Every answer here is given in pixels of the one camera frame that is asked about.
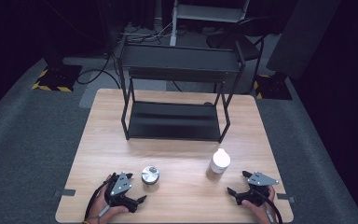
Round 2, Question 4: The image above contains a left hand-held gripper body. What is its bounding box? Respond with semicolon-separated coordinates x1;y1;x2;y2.
104;171;138;214

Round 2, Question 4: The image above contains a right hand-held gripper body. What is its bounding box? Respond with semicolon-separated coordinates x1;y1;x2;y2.
235;171;280;207

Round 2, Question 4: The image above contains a glass jar with silver lid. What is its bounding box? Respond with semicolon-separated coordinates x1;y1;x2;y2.
141;165;160;188

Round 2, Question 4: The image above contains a glass jar with white lid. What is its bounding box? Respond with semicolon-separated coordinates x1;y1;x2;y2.
206;147;231;182

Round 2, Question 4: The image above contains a black two-tier metal rack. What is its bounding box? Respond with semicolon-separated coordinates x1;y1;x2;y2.
117;35;246;144

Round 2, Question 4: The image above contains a person's left hand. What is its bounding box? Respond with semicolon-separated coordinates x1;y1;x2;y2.
87;175;130;224

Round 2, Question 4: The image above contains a person's right hand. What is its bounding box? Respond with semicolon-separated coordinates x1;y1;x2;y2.
241;186;278;224

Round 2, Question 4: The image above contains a black yellow striped stand base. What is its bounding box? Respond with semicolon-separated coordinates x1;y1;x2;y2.
253;73;293;101
32;63;83;93

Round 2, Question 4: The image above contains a grey upright panel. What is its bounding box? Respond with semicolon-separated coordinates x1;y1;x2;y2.
266;0;343;80

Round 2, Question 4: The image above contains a white metal stand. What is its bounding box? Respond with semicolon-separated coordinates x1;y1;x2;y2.
169;0;251;47

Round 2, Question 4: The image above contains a grey table bracket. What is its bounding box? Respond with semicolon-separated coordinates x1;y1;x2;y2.
276;193;296;203
54;189;76;198

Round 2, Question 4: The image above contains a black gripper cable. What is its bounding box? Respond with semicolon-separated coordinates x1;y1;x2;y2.
84;181;110;220
255;189;283;224

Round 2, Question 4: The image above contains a long black floor cable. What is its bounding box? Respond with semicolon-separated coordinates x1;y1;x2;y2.
76;52;122;90

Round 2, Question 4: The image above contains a bundle of floor cables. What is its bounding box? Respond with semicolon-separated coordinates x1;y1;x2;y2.
120;21;175;45

